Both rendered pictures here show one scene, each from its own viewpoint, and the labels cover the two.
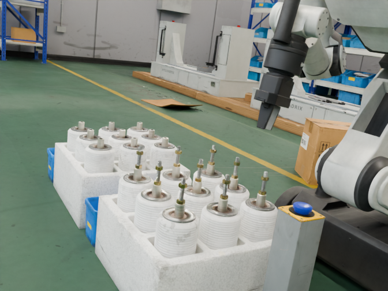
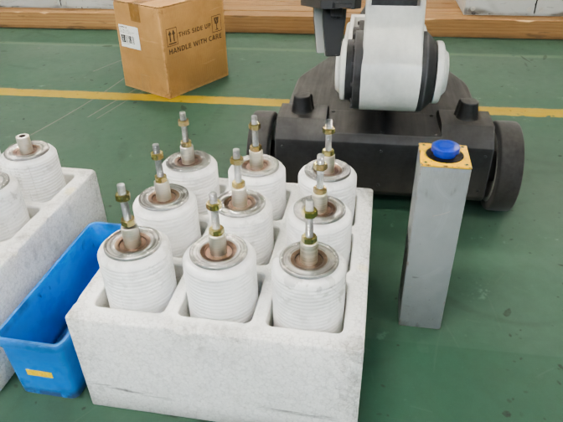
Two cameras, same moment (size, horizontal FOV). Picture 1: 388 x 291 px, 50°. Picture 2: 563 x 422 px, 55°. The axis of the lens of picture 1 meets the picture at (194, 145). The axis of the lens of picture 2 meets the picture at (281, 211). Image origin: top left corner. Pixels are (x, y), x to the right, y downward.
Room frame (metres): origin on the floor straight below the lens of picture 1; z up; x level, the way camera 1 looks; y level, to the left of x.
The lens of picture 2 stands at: (0.51, 0.43, 0.67)
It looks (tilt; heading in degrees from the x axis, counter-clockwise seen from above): 33 degrees down; 313
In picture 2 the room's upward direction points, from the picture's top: 1 degrees counter-clockwise
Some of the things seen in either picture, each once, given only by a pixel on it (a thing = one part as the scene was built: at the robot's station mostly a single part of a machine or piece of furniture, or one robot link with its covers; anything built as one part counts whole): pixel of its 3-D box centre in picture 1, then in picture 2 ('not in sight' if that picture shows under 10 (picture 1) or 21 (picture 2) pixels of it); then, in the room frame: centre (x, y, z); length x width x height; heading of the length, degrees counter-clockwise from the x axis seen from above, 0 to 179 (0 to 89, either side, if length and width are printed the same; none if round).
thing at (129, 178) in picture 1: (137, 178); (132, 243); (1.05, 0.14, 0.25); 0.08 x 0.08 x 0.01
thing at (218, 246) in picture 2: (156, 190); (218, 243); (0.95, 0.08, 0.26); 0.02 x 0.02 x 0.03
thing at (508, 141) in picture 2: not in sight; (499, 166); (0.87, -0.67, 0.10); 0.20 x 0.05 x 0.20; 124
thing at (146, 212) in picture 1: (152, 228); (224, 303); (0.95, 0.08, 0.16); 0.10 x 0.10 x 0.18
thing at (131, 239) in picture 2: (137, 174); (131, 235); (1.05, 0.14, 0.26); 0.02 x 0.02 x 0.03
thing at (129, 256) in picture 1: (189, 246); (245, 286); (1.01, -0.02, 0.09); 0.39 x 0.39 x 0.18; 33
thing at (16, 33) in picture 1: (23, 35); not in sight; (6.23, 2.72, 0.36); 0.31 x 0.25 x 0.20; 124
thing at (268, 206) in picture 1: (260, 204); (327, 170); (0.98, -0.19, 0.25); 0.08 x 0.08 x 0.01
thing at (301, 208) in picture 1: (302, 209); (445, 151); (0.81, -0.24, 0.32); 0.04 x 0.04 x 0.02
